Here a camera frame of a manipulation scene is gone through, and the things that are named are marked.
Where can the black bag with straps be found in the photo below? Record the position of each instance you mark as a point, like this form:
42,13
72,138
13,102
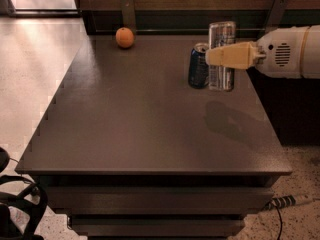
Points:
21,214

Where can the dark drawer cabinet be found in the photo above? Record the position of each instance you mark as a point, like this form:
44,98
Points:
129,118

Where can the white power strip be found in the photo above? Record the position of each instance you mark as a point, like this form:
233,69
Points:
288,201

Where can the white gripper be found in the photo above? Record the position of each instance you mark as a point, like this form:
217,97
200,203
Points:
281,53

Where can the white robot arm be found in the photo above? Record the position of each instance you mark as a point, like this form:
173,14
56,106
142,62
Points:
310,61

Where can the upper cabinet drawer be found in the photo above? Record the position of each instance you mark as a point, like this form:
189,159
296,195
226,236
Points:
158,200

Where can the cabinet drawer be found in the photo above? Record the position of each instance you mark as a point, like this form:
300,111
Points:
157,227
158,200

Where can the silver redbull can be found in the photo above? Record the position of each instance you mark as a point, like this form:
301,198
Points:
221,34

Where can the orange fruit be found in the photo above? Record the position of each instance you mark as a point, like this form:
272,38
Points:
124,37

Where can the lower cabinet drawer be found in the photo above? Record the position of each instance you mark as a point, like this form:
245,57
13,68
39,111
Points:
157,227

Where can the blue soda can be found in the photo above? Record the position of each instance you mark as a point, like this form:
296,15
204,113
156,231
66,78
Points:
198,68

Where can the left metal shelf bracket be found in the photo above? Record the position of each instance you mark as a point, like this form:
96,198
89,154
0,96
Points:
128,14

